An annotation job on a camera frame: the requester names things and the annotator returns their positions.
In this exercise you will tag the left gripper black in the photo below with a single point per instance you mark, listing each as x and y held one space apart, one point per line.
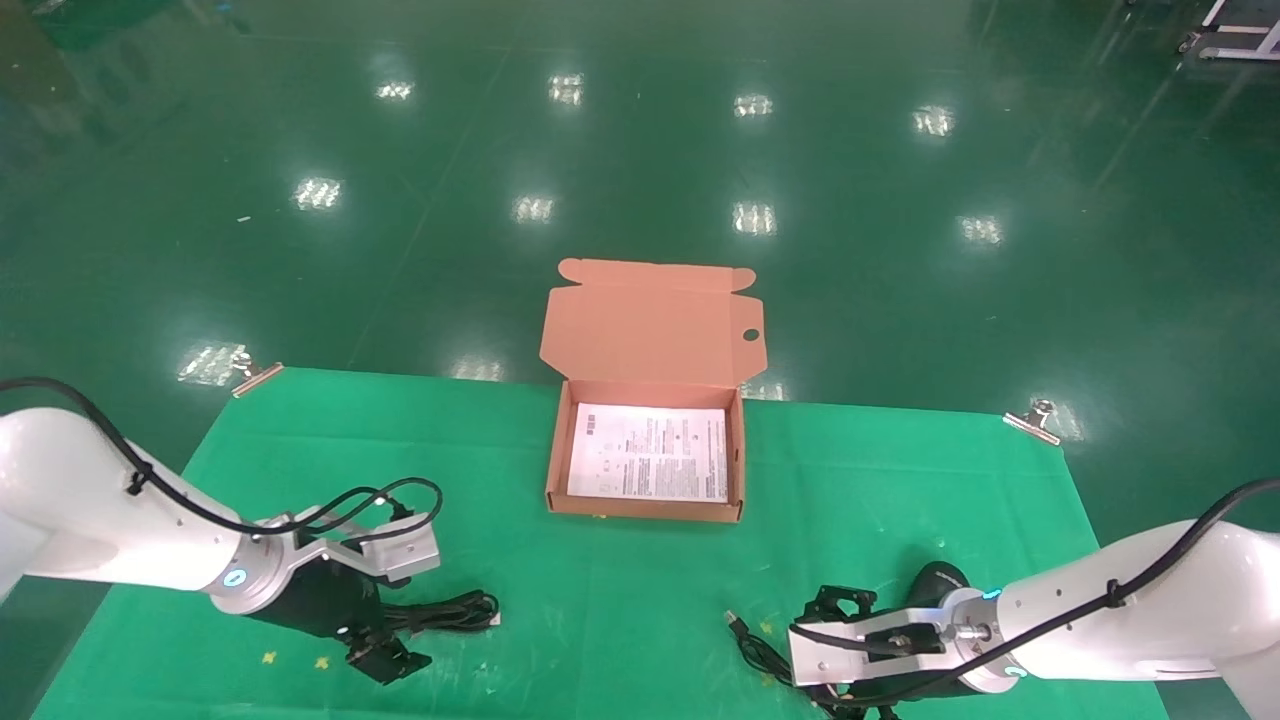
320 600

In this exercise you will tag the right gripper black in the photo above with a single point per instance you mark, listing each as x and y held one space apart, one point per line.
900 692

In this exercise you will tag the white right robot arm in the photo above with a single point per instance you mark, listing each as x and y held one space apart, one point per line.
1150 620

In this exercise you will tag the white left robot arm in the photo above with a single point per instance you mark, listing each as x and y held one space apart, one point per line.
80 500

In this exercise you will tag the orange cardboard box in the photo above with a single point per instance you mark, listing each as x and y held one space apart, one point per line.
650 330

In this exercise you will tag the green table cloth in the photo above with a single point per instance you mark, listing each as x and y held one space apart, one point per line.
600 600

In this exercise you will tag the white printed instruction sheet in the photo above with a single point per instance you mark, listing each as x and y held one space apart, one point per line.
650 455

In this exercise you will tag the metal binder clip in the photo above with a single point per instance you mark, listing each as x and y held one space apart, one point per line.
255 377
1035 423

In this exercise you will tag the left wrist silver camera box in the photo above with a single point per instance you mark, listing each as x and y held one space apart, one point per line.
400 550

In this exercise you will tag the white wheeled cart frame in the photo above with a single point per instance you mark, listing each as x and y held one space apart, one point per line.
1240 52

